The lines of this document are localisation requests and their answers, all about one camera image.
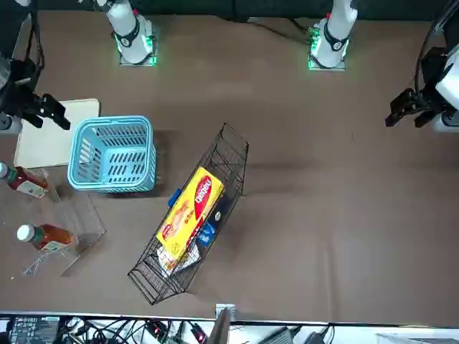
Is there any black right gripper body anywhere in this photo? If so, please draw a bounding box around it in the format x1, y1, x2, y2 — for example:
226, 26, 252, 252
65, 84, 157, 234
0, 59, 43, 118

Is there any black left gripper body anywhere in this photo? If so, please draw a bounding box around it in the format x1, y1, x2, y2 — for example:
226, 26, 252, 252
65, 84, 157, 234
411, 46, 448, 116

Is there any amber tea bottle white cap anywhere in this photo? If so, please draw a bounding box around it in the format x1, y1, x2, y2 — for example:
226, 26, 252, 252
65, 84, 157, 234
16, 223, 80, 257
0, 161, 50, 199

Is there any blue Oreo cookie packet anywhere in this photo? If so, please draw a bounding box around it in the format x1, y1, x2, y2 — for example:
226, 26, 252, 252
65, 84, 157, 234
167, 188, 218, 247

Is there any light blue plastic basket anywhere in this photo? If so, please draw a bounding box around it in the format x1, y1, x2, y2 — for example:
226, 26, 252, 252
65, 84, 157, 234
67, 115, 158, 196

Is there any clear acrylic beverage shelf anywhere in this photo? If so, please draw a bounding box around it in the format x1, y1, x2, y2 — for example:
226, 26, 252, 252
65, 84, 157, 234
0, 166, 108, 277

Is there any cream plastic tray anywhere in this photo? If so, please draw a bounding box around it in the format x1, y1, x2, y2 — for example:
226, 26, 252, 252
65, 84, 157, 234
14, 98, 101, 169

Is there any yellow wafer box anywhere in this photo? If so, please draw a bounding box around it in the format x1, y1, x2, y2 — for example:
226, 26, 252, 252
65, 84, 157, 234
156, 166, 225, 262

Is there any white cracker box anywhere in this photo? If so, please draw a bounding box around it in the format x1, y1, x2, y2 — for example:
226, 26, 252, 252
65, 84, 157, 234
156, 239, 201, 277

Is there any dark chocolate cookie box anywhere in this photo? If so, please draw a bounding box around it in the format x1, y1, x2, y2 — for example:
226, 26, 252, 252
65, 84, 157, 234
206, 191, 233, 234

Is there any black labelled power adapter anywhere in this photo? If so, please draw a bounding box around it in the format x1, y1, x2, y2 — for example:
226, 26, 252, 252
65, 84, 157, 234
6, 315, 61, 344

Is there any black power strip red light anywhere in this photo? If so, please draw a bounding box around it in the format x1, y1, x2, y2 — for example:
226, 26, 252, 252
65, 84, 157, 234
146, 320, 164, 338
191, 323, 209, 344

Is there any small black power adapter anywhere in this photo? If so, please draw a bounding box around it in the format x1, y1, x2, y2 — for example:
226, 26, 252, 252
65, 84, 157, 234
300, 331, 328, 344

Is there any black finned power supply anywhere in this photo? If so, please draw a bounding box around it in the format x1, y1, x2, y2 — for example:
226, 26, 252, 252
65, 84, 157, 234
257, 326, 299, 344

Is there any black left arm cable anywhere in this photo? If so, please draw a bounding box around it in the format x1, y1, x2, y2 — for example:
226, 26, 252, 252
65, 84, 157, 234
414, 0, 459, 95

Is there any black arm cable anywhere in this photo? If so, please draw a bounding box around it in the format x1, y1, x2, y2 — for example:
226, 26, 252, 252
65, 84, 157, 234
24, 0, 46, 82
414, 0, 459, 95

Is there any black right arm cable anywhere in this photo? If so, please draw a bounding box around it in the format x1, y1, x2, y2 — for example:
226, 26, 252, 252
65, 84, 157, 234
24, 0, 46, 82

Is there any black base power cable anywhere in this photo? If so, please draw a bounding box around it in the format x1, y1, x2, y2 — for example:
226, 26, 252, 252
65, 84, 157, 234
246, 16, 313, 46

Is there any black wire snack shelf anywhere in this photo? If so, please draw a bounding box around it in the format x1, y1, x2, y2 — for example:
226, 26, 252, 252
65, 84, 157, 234
127, 122, 250, 306

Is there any aluminium camera post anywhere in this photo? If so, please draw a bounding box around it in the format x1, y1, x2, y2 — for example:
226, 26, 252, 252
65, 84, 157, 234
208, 303, 237, 344

